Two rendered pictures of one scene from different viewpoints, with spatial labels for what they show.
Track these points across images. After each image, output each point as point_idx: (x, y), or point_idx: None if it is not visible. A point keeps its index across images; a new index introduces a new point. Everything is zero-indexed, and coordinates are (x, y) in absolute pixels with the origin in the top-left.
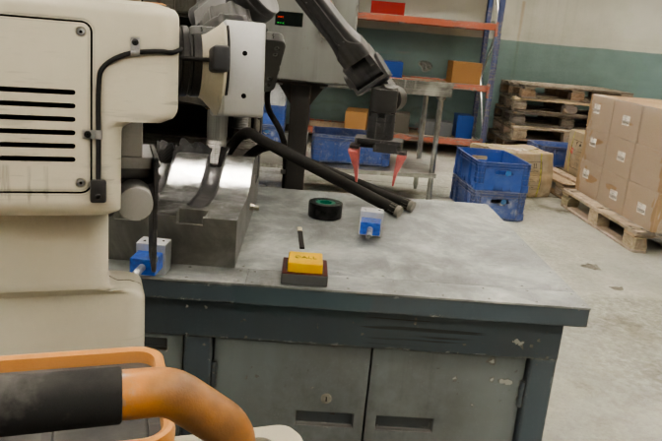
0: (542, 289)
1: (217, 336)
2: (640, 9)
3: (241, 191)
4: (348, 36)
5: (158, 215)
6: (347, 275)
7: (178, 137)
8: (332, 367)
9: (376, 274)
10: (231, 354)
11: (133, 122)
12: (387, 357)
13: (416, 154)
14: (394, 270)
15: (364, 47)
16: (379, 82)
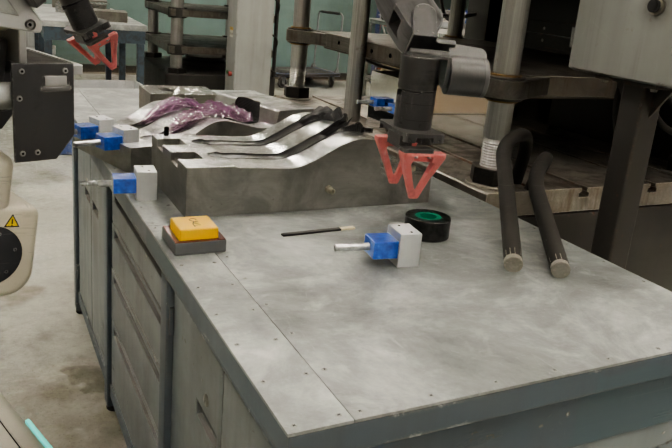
0: (328, 387)
1: (168, 281)
2: None
3: (300, 163)
4: None
5: (166, 149)
6: (225, 261)
7: (603, 154)
8: (209, 366)
9: (248, 274)
10: (178, 308)
11: (15, 34)
12: (230, 383)
13: None
14: (275, 282)
15: None
16: (419, 46)
